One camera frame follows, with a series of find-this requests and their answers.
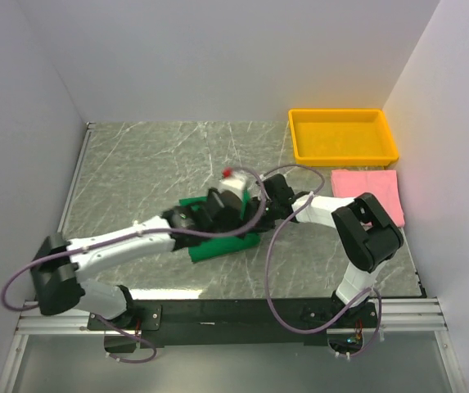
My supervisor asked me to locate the green t shirt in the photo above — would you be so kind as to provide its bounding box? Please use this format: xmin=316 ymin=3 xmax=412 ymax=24
xmin=171 ymin=191 xmax=260 ymax=263

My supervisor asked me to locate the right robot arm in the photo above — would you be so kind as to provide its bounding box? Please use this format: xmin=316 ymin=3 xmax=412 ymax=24
xmin=262 ymin=172 xmax=404 ymax=309

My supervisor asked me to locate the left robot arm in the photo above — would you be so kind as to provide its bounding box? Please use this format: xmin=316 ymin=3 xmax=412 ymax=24
xmin=30 ymin=186 xmax=250 ymax=321

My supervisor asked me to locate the yellow plastic tray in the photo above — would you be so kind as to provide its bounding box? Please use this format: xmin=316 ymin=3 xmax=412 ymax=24
xmin=288 ymin=109 xmax=399 ymax=167

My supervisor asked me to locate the folded pink t shirt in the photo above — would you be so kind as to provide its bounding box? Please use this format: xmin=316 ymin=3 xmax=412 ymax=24
xmin=331 ymin=169 xmax=405 ymax=228

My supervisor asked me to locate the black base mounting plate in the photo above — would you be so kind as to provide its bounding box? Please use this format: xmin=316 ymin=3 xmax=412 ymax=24
xmin=87 ymin=298 xmax=377 ymax=355

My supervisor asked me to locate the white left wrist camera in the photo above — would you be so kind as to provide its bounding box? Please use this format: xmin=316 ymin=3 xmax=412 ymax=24
xmin=218 ymin=168 xmax=248 ymax=199

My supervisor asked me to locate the left side aluminium rail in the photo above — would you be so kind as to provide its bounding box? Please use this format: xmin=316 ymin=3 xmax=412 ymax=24
xmin=57 ymin=122 xmax=96 ymax=234

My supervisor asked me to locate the aluminium extrusion rail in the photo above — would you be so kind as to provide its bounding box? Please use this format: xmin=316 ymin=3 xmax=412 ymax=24
xmin=15 ymin=298 xmax=448 ymax=336

